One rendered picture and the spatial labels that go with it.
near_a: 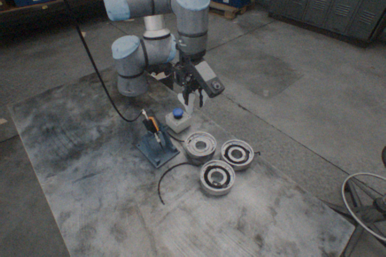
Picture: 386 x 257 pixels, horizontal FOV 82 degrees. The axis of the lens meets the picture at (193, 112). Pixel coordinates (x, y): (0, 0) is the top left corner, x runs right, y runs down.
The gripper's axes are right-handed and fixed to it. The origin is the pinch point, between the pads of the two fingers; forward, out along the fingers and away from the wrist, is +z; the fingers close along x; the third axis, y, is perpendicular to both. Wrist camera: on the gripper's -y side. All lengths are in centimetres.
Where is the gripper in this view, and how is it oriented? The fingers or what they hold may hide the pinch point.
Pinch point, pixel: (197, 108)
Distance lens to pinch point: 70.5
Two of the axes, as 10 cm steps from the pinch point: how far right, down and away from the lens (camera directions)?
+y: -6.6, -5.1, 5.5
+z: 0.0, 7.3, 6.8
